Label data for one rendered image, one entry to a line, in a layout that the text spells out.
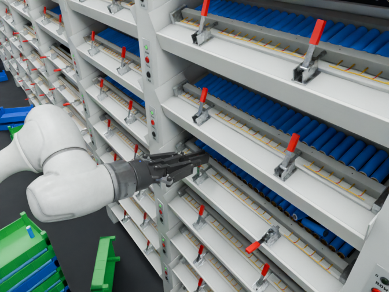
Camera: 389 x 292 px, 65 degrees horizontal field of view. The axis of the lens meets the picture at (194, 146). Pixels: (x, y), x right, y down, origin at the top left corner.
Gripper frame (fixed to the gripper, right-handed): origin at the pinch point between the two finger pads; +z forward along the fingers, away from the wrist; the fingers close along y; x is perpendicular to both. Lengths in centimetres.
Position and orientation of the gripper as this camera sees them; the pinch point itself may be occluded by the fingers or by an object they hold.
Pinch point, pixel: (196, 159)
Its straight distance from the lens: 83.5
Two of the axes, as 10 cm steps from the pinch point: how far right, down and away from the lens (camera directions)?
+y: 6.1, 4.4, -6.6
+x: 1.4, -8.8, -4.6
